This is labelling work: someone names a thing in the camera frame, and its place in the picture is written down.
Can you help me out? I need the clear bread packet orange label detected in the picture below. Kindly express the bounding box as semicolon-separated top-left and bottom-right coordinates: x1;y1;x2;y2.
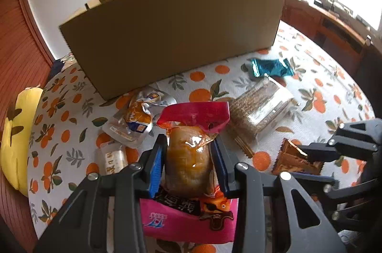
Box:
102;87;176;147

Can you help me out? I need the brown cardboard box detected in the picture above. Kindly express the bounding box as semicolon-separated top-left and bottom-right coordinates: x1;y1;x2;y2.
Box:
59;0;286;101

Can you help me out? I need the bread packet with red top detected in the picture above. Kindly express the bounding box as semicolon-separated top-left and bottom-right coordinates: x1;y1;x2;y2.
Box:
157;102;231;197

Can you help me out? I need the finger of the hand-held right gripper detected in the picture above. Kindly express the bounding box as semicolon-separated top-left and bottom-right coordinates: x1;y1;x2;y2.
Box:
295;118;382;164
291;172;382;230

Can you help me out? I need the clear cracker packet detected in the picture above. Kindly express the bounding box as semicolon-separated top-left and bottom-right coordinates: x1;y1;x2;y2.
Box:
227;77;300;158

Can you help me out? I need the long wooden cabinet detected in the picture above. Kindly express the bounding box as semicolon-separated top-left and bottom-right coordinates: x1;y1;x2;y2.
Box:
281;0;382;77

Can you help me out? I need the yellow plush toy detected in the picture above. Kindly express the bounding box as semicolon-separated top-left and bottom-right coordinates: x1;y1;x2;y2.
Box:
0;87;44;198

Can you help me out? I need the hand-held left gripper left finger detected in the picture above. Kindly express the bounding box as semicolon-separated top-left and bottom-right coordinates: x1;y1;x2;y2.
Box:
33;134;169;253

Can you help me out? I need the small clear snack packet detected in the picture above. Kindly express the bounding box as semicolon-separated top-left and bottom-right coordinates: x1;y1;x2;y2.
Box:
95;141;129;176

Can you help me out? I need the pink snack packet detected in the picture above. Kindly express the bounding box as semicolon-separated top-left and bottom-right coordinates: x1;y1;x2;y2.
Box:
140;187;239;243

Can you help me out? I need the orange fruit print tablecloth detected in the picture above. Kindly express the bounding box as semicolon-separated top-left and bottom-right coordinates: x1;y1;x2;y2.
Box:
27;20;377;253

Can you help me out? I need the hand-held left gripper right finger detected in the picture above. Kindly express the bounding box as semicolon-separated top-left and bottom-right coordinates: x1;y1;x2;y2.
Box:
209;136;347;253

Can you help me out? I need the teal snack packet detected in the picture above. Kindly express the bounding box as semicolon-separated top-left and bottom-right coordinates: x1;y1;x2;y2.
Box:
250;58;295;79

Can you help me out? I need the wooden slatted wardrobe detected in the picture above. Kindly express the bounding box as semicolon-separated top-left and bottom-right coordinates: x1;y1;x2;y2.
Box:
0;0;56;242

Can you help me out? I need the brown orange snack packet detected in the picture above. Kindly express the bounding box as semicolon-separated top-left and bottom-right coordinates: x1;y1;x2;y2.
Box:
271;138;324;176

